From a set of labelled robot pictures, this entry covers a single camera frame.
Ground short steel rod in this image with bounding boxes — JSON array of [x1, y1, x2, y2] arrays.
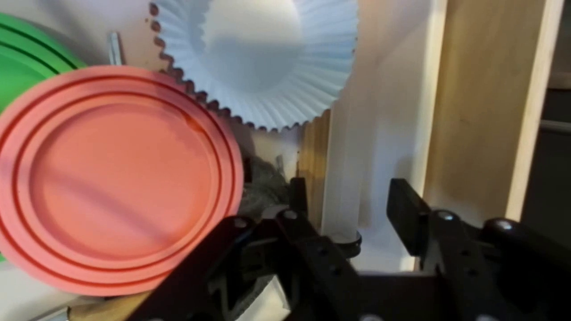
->
[[105, 31, 125, 69]]

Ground light wooden drawer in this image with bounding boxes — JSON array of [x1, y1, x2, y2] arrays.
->
[[425, 0, 564, 226]]

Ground white plastic cutlery tray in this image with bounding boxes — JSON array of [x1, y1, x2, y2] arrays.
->
[[0, 0, 451, 321]]

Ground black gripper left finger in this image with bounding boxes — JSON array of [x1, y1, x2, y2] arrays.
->
[[127, 177, 364, 321]]

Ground white paper cupcake liners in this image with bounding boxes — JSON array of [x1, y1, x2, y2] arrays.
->
[[148, 0, 360, 133]]

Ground dark grey scrubbing pad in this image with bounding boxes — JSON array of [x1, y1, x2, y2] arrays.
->
[[239, 151, 293, 220]]

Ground pink silicone lid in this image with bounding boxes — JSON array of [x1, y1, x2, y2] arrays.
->
[[0, 65, 246, 299]]

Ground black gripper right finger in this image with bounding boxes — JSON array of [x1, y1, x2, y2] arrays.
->
[[385, 177, 571, 321]]

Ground flat wooden stick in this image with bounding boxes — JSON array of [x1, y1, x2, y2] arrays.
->
[[296, 113, 332, 231]]

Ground white plastic syringe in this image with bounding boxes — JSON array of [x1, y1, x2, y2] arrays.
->
[[319, 88, 394, 259]]

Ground green silicone lid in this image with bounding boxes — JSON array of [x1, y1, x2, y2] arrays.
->
[[0, 13, 86, 115]]

